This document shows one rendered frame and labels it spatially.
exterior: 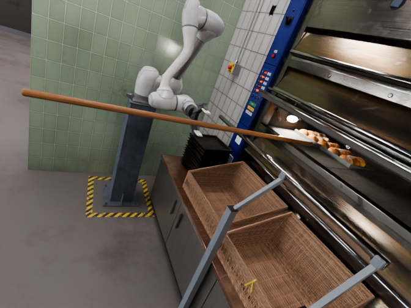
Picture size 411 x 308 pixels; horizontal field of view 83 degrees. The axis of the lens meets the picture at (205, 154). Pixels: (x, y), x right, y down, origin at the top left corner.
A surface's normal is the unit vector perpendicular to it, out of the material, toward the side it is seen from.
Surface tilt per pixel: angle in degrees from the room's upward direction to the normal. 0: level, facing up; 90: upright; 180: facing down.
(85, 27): 90
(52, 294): 0
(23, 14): 90
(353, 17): 90
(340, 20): 90
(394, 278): 70
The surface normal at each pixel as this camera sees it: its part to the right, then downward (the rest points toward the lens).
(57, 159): 0.39, 0.51
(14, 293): 0.33, -0.85
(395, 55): -0.70, -0.38
